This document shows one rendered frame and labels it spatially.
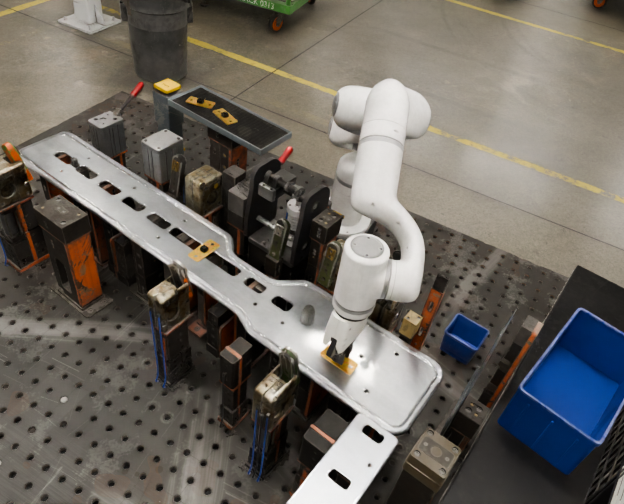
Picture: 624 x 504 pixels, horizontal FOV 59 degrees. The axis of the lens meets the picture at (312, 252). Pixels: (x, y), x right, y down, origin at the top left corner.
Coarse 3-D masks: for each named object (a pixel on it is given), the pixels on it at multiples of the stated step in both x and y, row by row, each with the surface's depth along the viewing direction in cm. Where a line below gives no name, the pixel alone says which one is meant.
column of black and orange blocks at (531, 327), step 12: (528, 324) 112; (540, 324) 112; (516, 336) 114; (528, 336) 112; (516, 348) 115; (528, 348) 113; (504, 360) 120; (516, 360) 117; (504, 372) 121; (492, 384) 125; (504, 384) 123; (480, 396) 129; (492, 396) 127
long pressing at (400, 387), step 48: (48, 144) 169; (96, 192) 156; (144, 192) 158; (144, 240) 144; (240, 288) 136; (288, 288) 138; (288, 336) 127; (384, 336) 131; (336, 384) 120; (384, 384) 121; (432, 384) 123
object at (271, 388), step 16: (272, 384) 113; (288, 384) 113; (256, 400) 113; (272, 400) 110; (288, 400) 117; (256, 416) 116; (272, 416) 114; (256, 432) 124; (272, 432) 126; (256, 448) 127; (272, 448) 128; (240, 464) 135; (256, 464) 129; (272, 464) 133
